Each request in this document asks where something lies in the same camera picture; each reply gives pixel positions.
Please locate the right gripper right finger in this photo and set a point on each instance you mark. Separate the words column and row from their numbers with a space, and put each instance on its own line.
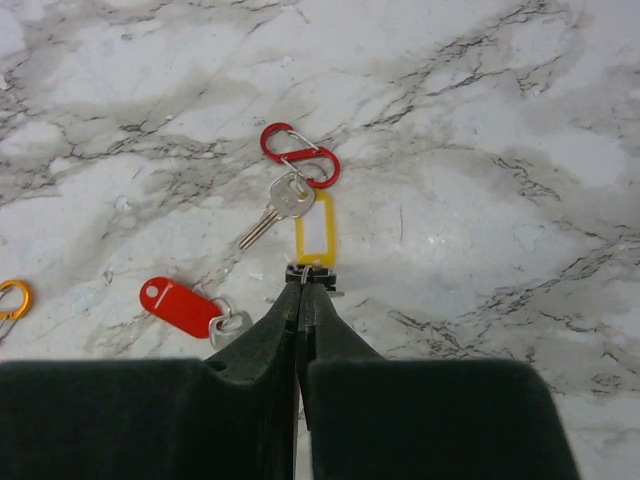
column 372, row 418

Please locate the red S carabiner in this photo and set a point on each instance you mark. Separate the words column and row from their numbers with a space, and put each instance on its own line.
column 310, row 151

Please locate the yellow key tag with key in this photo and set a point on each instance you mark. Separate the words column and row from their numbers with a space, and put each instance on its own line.
column 311, row 209

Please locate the red key tag far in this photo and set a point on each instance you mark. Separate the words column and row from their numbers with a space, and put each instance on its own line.
column 214, row 319

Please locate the orange S carabiner far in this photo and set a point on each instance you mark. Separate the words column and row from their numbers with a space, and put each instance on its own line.
column 16, row 302

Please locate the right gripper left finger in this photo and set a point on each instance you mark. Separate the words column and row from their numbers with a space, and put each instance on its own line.
column 230, row 416

